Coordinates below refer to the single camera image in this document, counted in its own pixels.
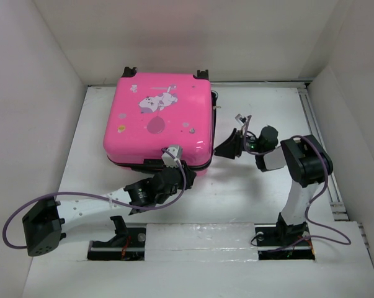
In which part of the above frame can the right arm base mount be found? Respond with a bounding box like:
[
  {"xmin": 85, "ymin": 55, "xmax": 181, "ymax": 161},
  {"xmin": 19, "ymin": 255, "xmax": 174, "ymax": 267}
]
[{"xmin": 251, "ymin": 225, "xmax": 316, "ymax": 261}]

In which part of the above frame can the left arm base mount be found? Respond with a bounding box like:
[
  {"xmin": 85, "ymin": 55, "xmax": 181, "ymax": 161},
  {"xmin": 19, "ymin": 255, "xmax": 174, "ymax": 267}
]
[{"xmin": 87, "ymin": 216, "xmax": 146, "ymax": 261}]

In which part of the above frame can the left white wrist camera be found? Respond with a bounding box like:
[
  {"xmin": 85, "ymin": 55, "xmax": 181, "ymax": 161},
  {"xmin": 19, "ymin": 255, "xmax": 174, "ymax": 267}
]
[{"xmin": 161, "ymin": 145, "xmax": 182, "ymax": 168}]

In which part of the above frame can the pink hard-shell suitcase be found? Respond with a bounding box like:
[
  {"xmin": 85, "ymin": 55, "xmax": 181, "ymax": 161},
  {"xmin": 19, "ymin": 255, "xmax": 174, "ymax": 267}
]
[{"xmin": 103, "ymin": 67, "xmax": 218, "ymax": 176}]

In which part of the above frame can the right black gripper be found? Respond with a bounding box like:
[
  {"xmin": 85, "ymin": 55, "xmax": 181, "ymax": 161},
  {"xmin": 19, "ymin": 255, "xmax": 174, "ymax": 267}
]
[{"xmin": 214, "ymin": 128, "xmax": 264, "ymax": 160}]

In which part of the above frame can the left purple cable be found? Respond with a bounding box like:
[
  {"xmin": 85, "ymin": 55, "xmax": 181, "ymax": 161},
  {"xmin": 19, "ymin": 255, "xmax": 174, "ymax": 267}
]
[{"xmin": 2, "ymin": 148, "xmax": 187, "ymax": 250}]

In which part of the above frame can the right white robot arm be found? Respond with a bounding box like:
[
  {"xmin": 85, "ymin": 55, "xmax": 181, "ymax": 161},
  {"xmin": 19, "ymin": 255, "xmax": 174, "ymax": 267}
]
[{"xmin": 215, "ymin": 125, "xmax": 333, "ymax": 246}]

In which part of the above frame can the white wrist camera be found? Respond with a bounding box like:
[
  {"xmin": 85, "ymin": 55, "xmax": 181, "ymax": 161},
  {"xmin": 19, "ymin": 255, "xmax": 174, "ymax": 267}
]
[
  {"xmin": 235, "ymin": 114, "xmax": 252, "ymax": 133},
  {"xmin": 161, "ymin": 145, "xmax": 182, "ymax": 168}
]

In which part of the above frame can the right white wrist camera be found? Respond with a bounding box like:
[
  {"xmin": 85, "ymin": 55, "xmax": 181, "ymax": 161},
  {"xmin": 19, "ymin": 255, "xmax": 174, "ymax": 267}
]
[{"xmin": 235, "ymin": 114, "xmax": 252, "ymax": 133}]

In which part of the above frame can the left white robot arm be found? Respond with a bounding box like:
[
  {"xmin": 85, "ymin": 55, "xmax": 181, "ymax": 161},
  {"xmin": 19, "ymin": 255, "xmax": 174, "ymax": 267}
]
[{"xmin": 22, "ymin": 161, "xmax": 197, "ymax": 257}]

